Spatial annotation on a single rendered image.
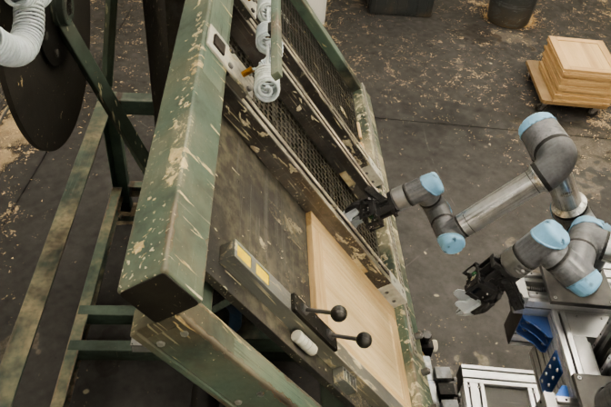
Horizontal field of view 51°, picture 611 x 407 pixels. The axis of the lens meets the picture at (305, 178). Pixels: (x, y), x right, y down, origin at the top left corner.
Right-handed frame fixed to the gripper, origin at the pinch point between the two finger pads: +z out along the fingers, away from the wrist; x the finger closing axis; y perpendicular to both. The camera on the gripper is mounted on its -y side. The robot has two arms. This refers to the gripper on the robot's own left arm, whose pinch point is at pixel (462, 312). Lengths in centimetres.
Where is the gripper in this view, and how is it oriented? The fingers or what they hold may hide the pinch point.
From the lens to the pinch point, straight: 176.9
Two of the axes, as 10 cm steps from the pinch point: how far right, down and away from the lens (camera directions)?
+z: -5.3, 6.3, 5.8
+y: -8.5, -4.5, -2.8
